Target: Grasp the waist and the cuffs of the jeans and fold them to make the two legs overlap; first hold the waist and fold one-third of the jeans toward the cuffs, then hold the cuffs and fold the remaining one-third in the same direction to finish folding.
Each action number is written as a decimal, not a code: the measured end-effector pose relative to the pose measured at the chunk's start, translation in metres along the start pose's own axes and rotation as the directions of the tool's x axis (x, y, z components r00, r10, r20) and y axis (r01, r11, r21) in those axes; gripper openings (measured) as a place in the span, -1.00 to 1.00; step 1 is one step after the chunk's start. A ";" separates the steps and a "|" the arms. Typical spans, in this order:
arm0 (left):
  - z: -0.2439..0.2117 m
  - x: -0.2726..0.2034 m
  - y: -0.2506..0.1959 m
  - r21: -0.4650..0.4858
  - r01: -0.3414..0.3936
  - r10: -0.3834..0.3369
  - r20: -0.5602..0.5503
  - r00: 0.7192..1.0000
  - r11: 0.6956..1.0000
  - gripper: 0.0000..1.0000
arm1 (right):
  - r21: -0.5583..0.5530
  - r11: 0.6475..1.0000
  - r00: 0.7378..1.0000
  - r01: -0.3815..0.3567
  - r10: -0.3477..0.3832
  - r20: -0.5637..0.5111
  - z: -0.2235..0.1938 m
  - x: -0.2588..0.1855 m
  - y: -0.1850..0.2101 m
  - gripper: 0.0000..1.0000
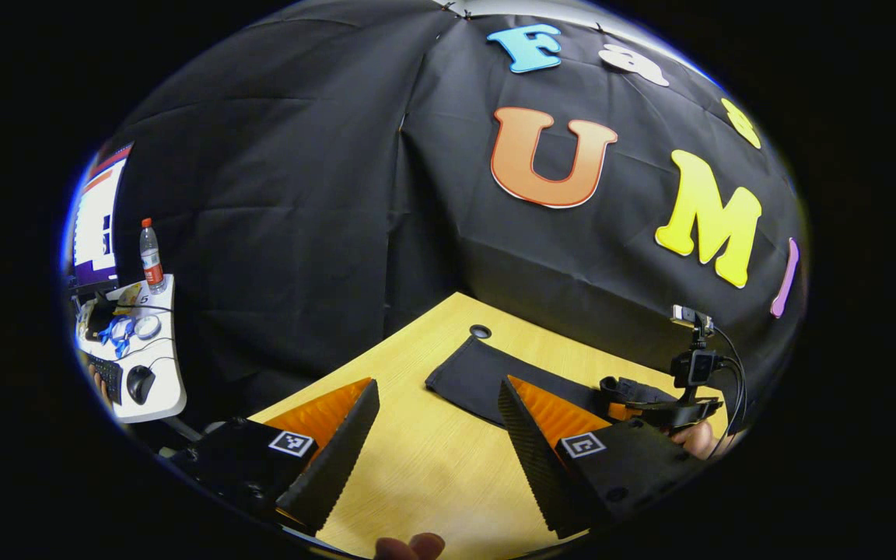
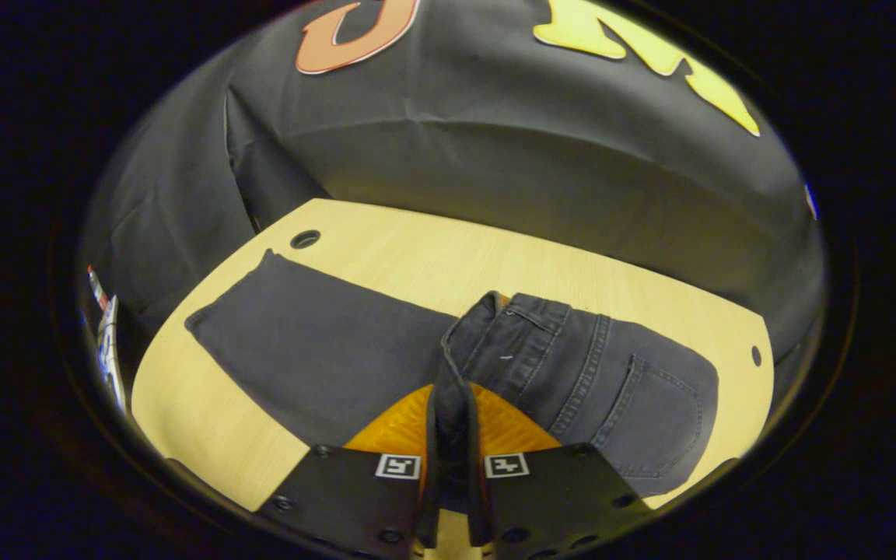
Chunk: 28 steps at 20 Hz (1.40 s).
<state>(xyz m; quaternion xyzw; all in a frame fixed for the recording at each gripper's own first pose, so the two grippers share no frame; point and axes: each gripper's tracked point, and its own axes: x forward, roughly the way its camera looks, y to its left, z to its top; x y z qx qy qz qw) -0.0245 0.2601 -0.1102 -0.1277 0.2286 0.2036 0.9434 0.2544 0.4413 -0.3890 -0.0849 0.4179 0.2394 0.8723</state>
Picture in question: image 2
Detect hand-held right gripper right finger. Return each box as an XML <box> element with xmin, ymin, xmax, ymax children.
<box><xmin>468</xmin><ymin>383</ymin><xmax>653</xmax><ymax>560</ymax></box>

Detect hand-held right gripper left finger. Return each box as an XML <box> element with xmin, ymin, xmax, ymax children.
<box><xmin>255</xmin><ymin>383</ymin><xmax>439</xmax><ymax>560</ymax></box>

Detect dark blue jeans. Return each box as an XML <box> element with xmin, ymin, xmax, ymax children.
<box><xmin>185</xmin><ymin>249</ymin><xmax>721</xmax><ymax>516</ymax></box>

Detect white and red object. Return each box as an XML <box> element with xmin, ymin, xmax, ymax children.
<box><xmin>86</xmin><ymin>264</ymin><xmax>129</xmax><ymax>414</ymax></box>

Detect black backdrop cloth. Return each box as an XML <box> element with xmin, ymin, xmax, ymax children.
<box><xmin>79</xmin><ymin>0</ymin><xmax>830</xmax><ymax>390</ymax></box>

